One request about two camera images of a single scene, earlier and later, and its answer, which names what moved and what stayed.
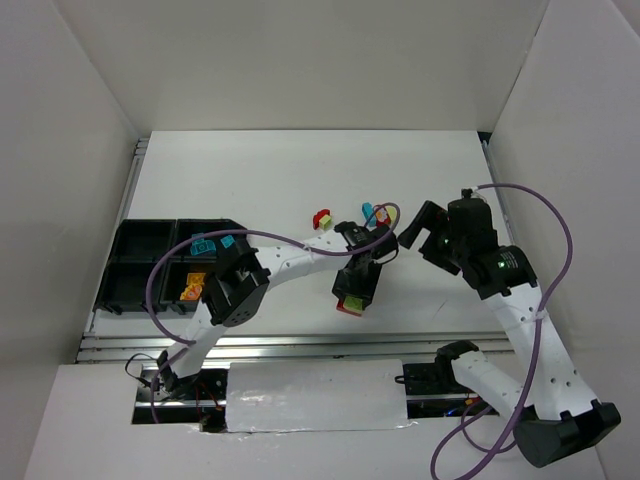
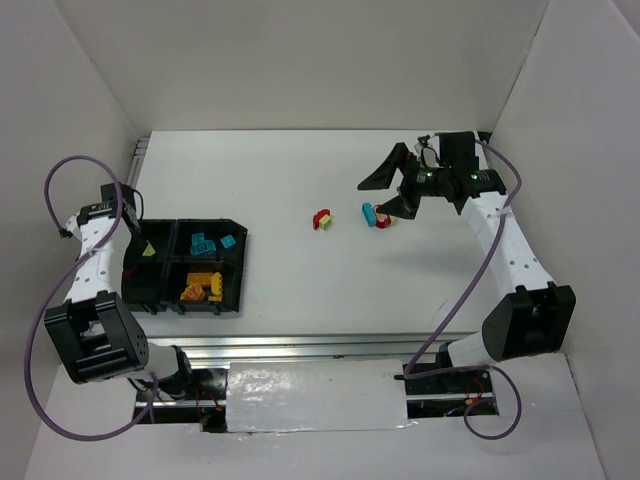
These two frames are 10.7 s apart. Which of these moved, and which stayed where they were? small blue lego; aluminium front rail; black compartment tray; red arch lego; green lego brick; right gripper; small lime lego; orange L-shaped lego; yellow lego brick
Moved: right gripper; green lego brick; yellow lego brick; orange L-shaped lego
Stayed: small blue lego; black compartment tray; aluminium front rail; red arch lego; small lime lego
